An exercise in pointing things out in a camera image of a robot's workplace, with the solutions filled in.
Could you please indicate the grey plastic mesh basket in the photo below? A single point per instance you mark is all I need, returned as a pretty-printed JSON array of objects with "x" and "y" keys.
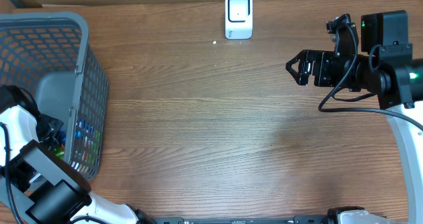
[{"x": 49, "y": 55}]

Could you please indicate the blue snack bar wrapper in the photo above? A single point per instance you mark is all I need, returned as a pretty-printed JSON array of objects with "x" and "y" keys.
[{"x": 62, "y": 138}]

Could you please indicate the green clear snack bag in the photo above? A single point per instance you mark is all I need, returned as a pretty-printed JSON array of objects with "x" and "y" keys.
[{"x": 59, "y": 151}]

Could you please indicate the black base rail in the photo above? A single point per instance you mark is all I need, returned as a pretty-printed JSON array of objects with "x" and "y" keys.
[{"x": 298, "y": 219}]

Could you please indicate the white barcode scanner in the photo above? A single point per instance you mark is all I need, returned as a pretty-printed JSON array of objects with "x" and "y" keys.
[{"x": 238, "y": 19}]

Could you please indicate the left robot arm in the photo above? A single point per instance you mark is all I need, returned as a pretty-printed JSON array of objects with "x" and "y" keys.
[{"x": 38, "y": 186}]

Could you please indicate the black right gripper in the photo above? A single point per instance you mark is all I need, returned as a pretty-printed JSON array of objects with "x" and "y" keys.
[{"x": 322, "y": 57}]

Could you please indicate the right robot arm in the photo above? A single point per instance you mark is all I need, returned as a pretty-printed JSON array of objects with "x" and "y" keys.
[{"x": 375, "y": 56}]

